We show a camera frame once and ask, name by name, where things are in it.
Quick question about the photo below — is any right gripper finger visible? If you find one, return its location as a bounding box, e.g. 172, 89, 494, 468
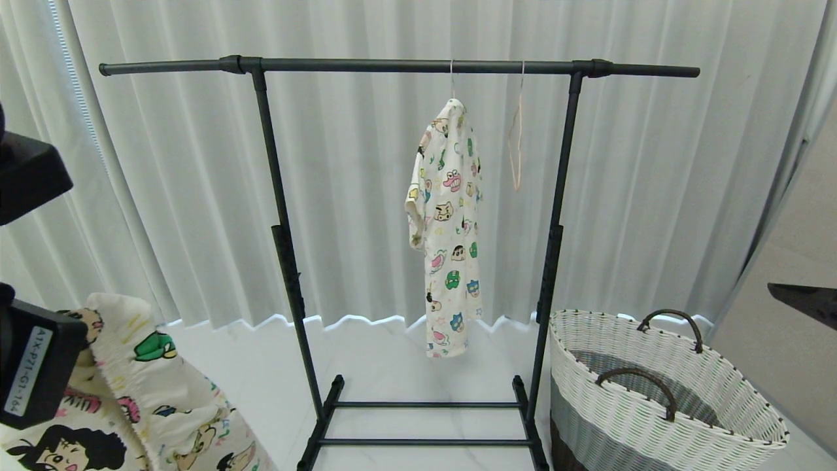
767, 283, 837, 331

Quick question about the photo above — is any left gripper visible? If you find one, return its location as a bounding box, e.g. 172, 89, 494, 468
0, 283, 89, 430

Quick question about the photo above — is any cream printed garment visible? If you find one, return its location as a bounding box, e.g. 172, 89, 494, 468
0, 292, 279, 471

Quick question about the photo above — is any cream printed shirt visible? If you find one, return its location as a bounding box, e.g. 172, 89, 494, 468
404, 98, 485, 359

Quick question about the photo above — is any white laundry basket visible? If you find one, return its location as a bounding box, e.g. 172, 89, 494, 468
548, 309, 791, 471

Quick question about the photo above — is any black clothes rack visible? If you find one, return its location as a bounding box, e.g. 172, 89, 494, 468
98, 56, 700, 471

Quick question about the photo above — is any white curtain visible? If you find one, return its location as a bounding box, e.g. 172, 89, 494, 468
0, 0, 837, 329

